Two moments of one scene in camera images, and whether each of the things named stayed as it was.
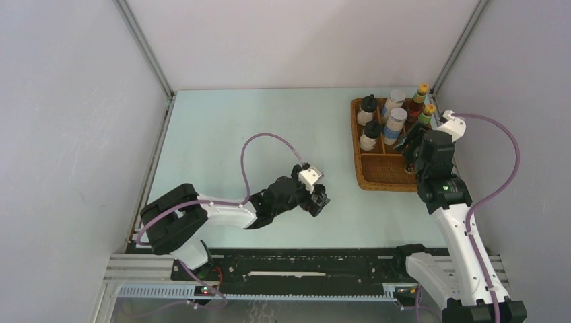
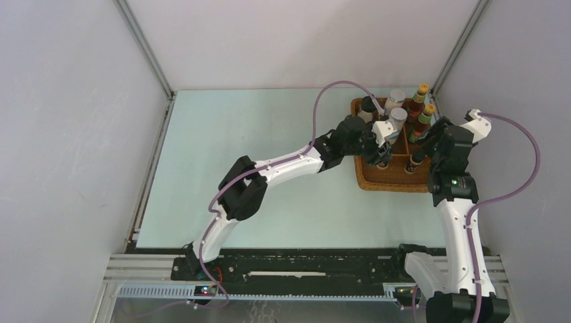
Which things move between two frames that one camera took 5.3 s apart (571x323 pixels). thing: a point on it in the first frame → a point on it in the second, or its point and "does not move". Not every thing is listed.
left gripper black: (313, 207) → (383, 151)
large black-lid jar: (369, 104) does not move
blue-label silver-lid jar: (395, 100) does not move
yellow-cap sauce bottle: (417, 103) does not move
